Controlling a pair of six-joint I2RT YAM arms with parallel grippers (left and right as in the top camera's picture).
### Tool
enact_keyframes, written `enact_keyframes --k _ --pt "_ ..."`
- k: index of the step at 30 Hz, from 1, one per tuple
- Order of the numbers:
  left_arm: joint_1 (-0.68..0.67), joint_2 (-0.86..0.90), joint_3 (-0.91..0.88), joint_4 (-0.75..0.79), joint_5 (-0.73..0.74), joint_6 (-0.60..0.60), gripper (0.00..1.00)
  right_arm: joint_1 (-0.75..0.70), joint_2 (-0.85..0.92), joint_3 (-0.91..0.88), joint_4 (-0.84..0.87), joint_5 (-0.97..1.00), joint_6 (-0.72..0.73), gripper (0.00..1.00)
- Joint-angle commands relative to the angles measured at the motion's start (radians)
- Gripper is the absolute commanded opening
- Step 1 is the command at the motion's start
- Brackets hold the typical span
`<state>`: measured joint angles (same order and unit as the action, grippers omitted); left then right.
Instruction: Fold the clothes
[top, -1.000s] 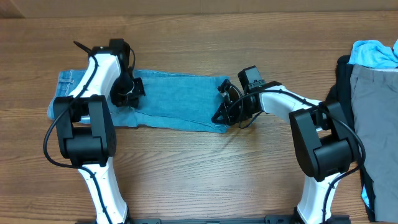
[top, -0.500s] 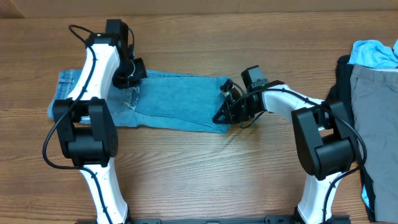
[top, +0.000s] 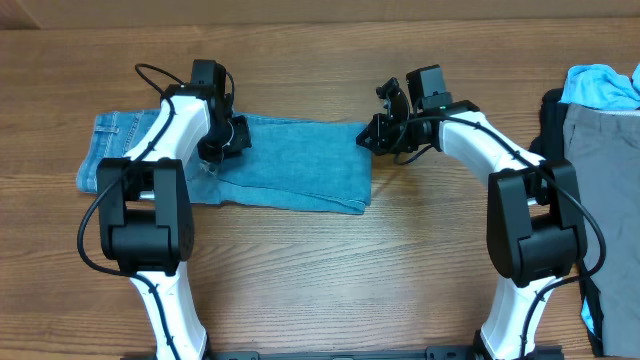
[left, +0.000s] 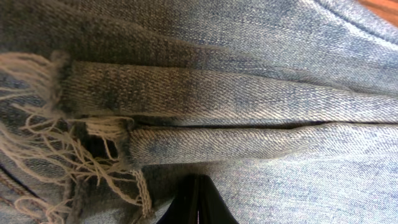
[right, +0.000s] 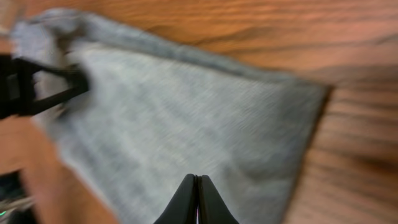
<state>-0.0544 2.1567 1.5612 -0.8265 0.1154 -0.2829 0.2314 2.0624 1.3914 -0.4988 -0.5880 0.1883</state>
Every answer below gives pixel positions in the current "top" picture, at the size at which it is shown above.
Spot light blue denim jeans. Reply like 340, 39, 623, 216
75, 109, 374, 216

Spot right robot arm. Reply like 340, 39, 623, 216
356, 65, 588, 359

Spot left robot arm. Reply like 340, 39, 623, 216
88, 59, 251, 359

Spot black garment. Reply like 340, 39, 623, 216
529, 88, 604, 357

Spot light blue cloth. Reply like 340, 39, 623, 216
560, 64, 639, 111

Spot grey trousers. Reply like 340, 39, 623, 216
563, 104, 639, 358

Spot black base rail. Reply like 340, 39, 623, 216
204, 346, 485, 360

